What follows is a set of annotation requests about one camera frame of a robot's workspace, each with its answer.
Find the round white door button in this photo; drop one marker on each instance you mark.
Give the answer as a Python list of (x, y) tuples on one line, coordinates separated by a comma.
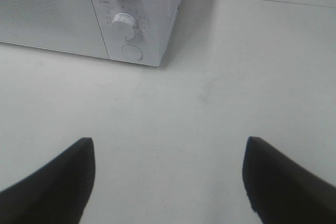
[(132, 52)]

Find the white microwave door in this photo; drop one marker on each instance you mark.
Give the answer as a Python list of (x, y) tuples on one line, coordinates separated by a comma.
[(60, 25)]

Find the white microwave knob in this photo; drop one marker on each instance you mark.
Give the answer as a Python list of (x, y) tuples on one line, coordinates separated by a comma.
[(124, 26)]

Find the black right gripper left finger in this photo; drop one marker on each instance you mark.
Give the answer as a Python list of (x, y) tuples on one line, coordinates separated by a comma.
[(58, 192)]

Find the white microwave oven body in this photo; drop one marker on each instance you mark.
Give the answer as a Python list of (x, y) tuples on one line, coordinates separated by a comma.
[(156, 19)]

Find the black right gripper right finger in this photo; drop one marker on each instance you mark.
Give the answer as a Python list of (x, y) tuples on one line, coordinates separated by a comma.
[(282, 191)]

